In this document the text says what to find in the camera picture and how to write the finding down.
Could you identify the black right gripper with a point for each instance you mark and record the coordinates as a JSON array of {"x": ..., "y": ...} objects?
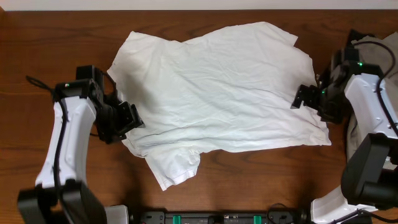
[{"x": 334, "y": 116}]

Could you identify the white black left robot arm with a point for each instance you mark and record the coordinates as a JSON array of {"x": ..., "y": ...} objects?
[{"x": 60, "y": 193}]

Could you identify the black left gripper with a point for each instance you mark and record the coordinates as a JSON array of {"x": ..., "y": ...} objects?
[{"x": 130, "y": 119}]

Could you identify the grey crumpled garment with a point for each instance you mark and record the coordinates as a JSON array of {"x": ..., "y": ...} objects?
[{"x": 366, "y": 92}]

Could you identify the black crumpled garment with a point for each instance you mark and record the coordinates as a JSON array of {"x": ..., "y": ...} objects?
[{"x": 355, "y": 35}]

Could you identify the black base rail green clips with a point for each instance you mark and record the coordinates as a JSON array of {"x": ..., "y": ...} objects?
[{"x": 217, "y": 217}]

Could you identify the white t-shirt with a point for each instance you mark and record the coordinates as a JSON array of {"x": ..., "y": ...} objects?
[{"x": 230, "y": 89}]

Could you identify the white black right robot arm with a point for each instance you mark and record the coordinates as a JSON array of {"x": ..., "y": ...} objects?
[{"x": 366, "y": 184}]

